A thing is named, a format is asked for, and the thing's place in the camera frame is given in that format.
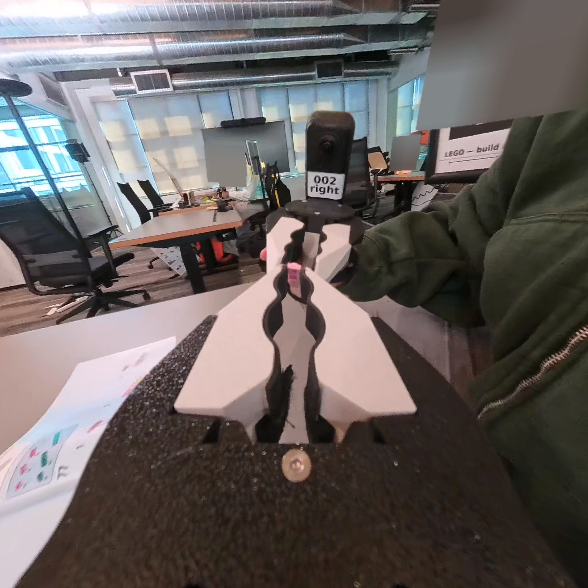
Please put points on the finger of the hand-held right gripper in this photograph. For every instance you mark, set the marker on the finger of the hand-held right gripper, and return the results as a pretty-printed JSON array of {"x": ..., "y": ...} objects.
[
  {"x": 280, "y": 243},
  {"x": 335, "y": 252}
]

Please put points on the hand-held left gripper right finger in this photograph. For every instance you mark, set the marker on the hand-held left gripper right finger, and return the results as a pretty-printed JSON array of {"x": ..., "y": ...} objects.
[{"x": 358, "y": 363}]

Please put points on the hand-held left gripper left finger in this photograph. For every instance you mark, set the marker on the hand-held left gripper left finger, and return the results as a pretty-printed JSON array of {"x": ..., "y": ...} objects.
[{"x": 229, "y": 358}]

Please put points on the pink lego piece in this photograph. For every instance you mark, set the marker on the pink lego piece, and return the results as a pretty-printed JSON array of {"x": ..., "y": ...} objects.
[{"x": 295, "y": 278}]

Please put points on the person's right forearm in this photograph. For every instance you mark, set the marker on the person's right forearm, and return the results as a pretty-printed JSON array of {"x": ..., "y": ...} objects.
[{"x": 427, "y": 257}]

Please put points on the lego instruction booklet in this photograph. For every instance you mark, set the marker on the lego instruction booklet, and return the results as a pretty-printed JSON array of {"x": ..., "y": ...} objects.
[{"x": 59, "y": 413}]

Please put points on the large display on stand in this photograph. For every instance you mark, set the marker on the large display on stand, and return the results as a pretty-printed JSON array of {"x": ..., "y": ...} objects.
[{"x": 287, "y": 147}]

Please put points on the black and yellow backpack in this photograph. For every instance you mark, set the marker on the black and yellow backpack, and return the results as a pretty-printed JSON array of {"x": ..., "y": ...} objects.
[{"x": 278, "y": 186}]

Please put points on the dark ceiling air vent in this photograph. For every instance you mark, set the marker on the dark ceiling air vent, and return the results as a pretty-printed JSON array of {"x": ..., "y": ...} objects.
[{"x": 330, "y": 69}]

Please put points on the wooden top office desk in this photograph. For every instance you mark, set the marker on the wooden top office desk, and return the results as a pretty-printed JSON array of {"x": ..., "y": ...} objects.
[
  {"x": 183, "y": 225},
  {"x": 399, "y": 176}
]

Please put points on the black video bar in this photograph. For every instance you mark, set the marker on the black video bar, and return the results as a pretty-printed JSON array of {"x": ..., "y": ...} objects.
[{"x": 242, "y": 122}]

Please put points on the patterned white sheet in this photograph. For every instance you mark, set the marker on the patterned white sheet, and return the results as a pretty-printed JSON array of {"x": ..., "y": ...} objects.
[{"x": 177, "y": 261}]

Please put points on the black monitor with white slide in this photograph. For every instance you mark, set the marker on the black monitor with white slide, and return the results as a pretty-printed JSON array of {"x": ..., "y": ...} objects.
[{"x": 477, "y": 144}]

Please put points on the white ceiling air vent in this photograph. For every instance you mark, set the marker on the white ceiling air vent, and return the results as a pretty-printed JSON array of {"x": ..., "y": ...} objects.
[{"x": 151, "y": 81}]

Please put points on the green zip jacket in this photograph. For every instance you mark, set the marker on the green zip jacket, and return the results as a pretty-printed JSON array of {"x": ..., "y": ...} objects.
[{"x": 542, "y": 275}]

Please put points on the black mesh office chair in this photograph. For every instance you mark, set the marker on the black mesh office chair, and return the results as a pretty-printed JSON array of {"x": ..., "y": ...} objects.
[{"x": 50, "y": 257}]

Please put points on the silver ceiling duct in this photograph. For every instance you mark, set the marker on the silver ceiling duct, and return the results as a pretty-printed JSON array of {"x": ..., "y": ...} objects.
[{"x": 229, "y": 46}]

